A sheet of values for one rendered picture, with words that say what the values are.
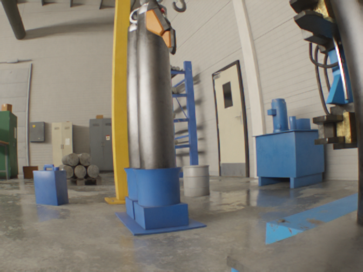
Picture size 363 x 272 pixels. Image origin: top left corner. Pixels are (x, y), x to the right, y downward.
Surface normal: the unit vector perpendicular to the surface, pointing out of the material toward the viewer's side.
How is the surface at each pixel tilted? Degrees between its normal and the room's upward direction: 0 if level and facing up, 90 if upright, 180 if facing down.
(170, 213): 90
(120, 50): 90
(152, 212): 90
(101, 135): 90
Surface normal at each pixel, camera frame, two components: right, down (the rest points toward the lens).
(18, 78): 0.32, -0.07
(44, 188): -0.15, -0.05
